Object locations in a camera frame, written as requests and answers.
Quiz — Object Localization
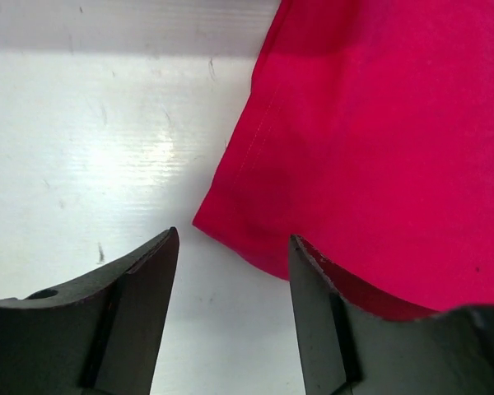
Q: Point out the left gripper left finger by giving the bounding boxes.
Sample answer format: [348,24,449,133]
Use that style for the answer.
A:
[0,228,179,394]

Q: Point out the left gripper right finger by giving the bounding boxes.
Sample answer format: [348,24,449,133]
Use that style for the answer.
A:
[289,235,494,394]

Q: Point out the red t shirt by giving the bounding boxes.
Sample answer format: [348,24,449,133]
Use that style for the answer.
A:
[193,1,494,320]

